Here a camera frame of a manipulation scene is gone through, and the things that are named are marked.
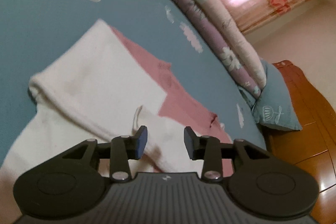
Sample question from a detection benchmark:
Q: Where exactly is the wooden headboard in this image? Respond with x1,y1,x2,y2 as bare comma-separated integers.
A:
262,60,336,206

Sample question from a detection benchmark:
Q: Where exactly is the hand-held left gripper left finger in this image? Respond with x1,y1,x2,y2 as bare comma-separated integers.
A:
62,126,148,183

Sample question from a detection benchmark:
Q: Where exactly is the blue pillow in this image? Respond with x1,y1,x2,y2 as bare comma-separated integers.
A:
238,59,302,131

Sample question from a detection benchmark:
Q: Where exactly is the pink floral folded quilt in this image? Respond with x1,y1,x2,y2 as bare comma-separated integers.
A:
118,0,268,100

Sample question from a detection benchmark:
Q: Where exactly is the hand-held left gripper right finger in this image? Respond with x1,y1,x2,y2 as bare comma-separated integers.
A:
184,126,269,183

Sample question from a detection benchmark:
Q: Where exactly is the pink and white knit sweater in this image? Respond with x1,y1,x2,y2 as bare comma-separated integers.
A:
0,19,234,180

